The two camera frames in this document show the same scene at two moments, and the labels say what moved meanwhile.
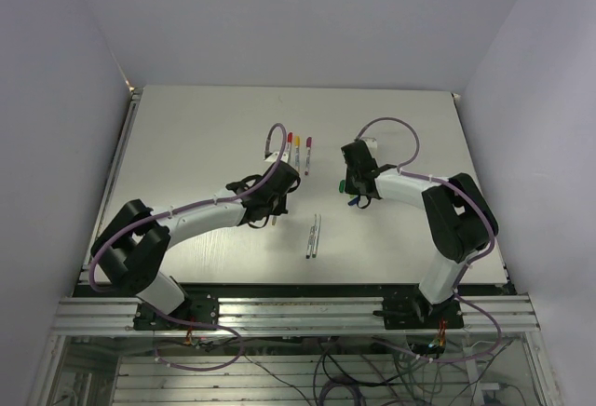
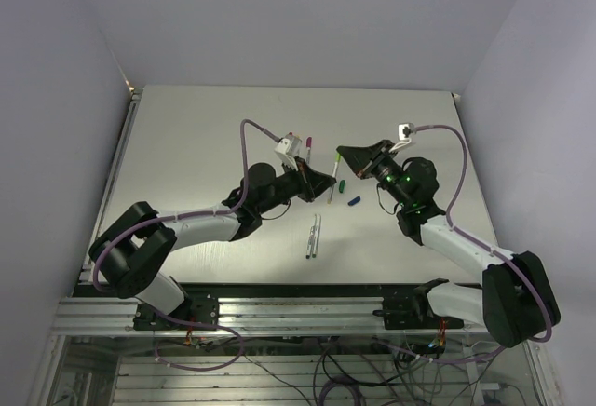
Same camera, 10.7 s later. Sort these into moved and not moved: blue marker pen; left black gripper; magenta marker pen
Moved: left black gripper
Not moved: blue marker pen; magenta marker pen
